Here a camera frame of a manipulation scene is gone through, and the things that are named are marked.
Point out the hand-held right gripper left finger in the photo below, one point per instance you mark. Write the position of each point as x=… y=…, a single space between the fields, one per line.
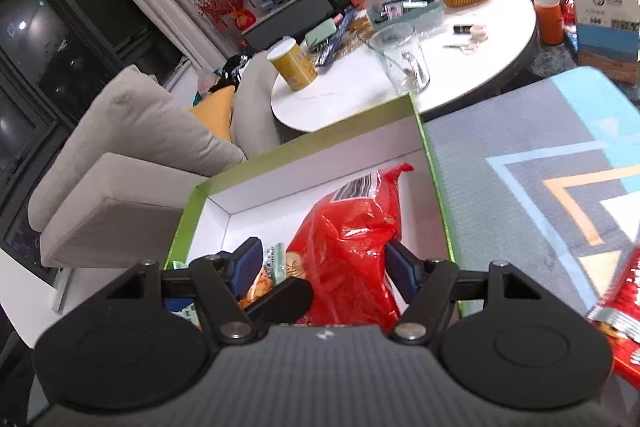
x=248 y=259

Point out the round white table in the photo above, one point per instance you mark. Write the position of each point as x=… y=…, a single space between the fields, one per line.
x=350 y=92

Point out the patterned grey blue rug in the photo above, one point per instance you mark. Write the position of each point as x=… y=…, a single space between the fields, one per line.
x=500 y=147

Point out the yellow cushion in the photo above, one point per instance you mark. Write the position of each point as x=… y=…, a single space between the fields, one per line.
x=216 y=112

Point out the green cardboard box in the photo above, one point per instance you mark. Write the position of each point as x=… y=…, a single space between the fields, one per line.
x=325 y=167

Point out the grey armchair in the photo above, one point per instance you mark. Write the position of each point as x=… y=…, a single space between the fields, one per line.
x=252 y=107

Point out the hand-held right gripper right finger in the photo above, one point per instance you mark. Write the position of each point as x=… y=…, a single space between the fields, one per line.
x=402 y=269

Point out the mint green case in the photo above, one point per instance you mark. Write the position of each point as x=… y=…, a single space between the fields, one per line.
x=320 y=33

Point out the shiny red snack bag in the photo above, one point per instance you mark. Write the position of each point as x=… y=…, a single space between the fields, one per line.
x=345 y=247

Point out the dark window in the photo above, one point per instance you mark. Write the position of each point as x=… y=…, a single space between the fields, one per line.
x=45 y=37

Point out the teal tray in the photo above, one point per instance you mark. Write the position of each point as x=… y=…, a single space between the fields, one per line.
x=407 y=14

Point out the yellow can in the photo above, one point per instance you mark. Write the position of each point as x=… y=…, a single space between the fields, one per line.
x=294 y=64

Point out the dark blue packet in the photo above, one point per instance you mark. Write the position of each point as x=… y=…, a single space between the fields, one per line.
x=335 y=39

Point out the green white snack packet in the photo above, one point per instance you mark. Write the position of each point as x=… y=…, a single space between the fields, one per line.
x=275 y=259

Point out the white tape roll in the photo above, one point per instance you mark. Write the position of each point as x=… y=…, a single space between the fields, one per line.
x=478 y=33

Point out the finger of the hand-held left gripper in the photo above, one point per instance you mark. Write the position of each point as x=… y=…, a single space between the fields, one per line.
x=286 y=302

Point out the clear glass pitcher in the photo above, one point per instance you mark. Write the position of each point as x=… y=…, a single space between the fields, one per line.
x=402 y=57

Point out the red white-print snack bag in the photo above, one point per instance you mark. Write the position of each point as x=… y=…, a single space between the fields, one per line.
x=622 y=307

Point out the small orange snack packet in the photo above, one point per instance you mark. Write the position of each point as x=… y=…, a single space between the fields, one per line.
x=257 y=283

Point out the grey fabric sofa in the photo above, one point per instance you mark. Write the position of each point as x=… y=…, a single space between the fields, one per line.
x=135 y=157

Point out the black lipstick tube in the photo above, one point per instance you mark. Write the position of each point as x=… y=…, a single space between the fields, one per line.
x=462 y=28

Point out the printed cardboard box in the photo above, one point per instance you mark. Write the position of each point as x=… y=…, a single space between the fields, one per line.
x=605 y=22

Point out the orange cup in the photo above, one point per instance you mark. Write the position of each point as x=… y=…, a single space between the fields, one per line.
x=549 y=22

